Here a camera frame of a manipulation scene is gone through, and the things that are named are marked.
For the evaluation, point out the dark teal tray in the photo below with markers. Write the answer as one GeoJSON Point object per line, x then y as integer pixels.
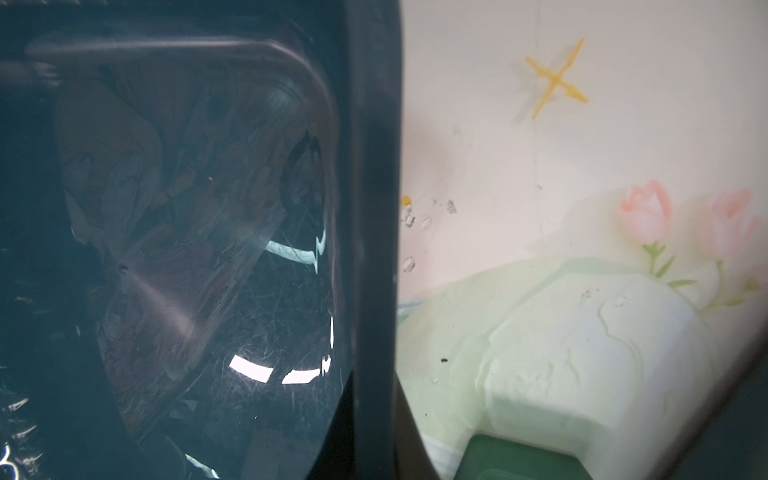
{"type": "Point", "coordinates": [198, 239]}
{"type": "Point", "coordinates": [728, 440]}

